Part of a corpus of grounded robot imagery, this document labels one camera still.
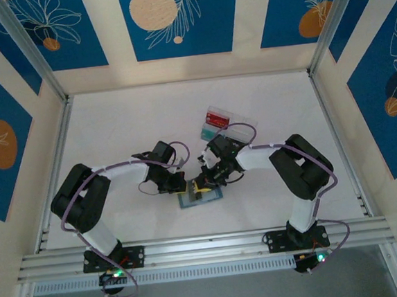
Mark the blue card holder wallet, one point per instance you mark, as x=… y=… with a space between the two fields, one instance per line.
x=213 y=199

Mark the clear acrylic card stand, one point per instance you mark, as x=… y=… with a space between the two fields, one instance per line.
x=242 y=127

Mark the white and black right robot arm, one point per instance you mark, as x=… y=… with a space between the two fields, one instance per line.
x=301 y=170

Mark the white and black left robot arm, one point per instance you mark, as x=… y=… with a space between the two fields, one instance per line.
x=84 y=196

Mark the teal credit card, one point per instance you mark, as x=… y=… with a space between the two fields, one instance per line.
x=208 y=132

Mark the red credit card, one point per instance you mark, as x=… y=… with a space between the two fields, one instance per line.
x=217 y=119

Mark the black controller board green LED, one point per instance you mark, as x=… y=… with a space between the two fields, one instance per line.
x=304 y=262
x=109 y=278

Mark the aluminium mounting rail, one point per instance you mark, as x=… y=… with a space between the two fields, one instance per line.
x=210 y=246

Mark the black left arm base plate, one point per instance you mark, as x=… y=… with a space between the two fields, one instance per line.
x=135 y=256

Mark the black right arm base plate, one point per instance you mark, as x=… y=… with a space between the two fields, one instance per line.
x=279 y=240

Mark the aluminium side rail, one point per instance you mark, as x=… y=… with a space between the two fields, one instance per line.
x=56 y=161
x=339 y=143

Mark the aluminium frame post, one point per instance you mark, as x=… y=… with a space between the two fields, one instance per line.
x=31 y=48
x=332 y=22

